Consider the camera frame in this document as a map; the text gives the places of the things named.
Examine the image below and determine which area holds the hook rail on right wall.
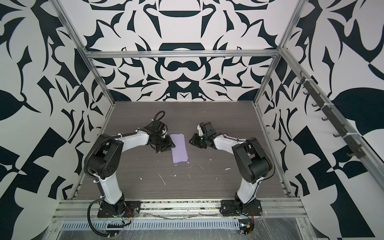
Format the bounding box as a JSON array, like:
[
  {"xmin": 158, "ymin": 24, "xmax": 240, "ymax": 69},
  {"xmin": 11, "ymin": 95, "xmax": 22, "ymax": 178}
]
[{"xmin": 297, "ymin": 71, "xmax": 366, "ymax": 159}]

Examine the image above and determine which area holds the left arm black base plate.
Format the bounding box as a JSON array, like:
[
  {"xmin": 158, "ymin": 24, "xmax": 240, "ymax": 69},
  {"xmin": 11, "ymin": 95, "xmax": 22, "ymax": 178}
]
[{"xmin": 97, "ymin": 201, "xmax": 142, "ymax": 218}]

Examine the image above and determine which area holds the small green circuit board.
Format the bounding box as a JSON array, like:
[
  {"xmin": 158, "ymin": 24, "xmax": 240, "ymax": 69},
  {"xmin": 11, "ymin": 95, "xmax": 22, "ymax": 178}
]
[{"xmin": 239, "ymin": 219, "xmax": 255, "ymax": 235}]

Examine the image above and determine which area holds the aluminium horizontal back bar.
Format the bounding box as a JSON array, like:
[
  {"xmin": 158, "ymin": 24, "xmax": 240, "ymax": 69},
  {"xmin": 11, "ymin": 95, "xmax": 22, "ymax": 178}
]
[{"xmin": 87, "ymin": 50, "xmax": 276, "ymax": 59}]

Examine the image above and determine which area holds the white slotted cable duct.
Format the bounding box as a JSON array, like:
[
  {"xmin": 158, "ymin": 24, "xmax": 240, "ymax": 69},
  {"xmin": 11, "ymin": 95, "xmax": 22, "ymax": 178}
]
[{"xmin": 59, "ymin": 218, "xmax": 241, "ymax": 232}]

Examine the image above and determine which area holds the black cable left base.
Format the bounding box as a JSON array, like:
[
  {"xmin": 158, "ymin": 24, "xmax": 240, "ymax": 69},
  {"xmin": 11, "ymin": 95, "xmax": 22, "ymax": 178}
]
[{"xmin": 86, "ymin": 196, "xmax": 133, "ymax": 238}]

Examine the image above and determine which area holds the aluminium frame corner post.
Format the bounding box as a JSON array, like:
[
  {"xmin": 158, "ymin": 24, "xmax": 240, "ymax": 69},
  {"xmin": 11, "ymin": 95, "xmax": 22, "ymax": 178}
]
[
  {"xmin": 253, "ymin": 0, "xmax": 308, "ymax": 106},
  {"xmin": 49, "ymin": 0, "xmax": 116, "ymax": 106}
]

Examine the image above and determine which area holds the aluminium frame corner post left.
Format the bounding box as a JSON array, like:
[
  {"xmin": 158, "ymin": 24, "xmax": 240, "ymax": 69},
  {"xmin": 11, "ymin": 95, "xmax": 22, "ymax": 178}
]
[{"xmin": 49, "ymin": 0, "xmax": 116, "ymax": 106}]

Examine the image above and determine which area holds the aluminium frame corner post right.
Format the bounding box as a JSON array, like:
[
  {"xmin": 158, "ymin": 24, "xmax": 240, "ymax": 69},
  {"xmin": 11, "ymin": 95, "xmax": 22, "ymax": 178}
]
[{"xmin": 253, "ymin": 0, "xmax": 308, "ymax": 106}]

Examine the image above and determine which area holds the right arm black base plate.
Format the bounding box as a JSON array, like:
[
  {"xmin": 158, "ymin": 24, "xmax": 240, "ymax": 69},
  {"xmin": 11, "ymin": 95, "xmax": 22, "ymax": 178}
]
[{"xmin": 219, "ymin": 199, "xmax": 263, "ymax": 217}]

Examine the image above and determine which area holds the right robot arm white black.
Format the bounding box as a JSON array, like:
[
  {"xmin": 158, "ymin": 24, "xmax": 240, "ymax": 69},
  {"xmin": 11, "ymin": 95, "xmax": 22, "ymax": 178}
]
[{"xmin": 189, "ymin": 122, "xmax": 275, "ymax": 205}]

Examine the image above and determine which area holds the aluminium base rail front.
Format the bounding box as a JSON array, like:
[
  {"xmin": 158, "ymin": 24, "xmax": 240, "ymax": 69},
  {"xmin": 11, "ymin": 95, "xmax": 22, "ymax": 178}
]
[{"xmin": 52, "ymin": 198, "xmax": 307, "ymax": 220}]

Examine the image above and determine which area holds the lilac square paper sheet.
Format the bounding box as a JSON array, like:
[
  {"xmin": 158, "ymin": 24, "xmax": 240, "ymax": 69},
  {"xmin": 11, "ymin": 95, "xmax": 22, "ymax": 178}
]
[{"xmin": 170, "ymin": 134, "xmax": 189, "ymax": 164}]

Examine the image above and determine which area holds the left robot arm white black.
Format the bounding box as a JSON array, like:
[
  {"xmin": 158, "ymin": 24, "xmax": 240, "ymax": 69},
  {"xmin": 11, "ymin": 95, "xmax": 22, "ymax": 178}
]
[{"xmin": 84, "ymin": 120, "xmax": 175, "ymax": 206}]

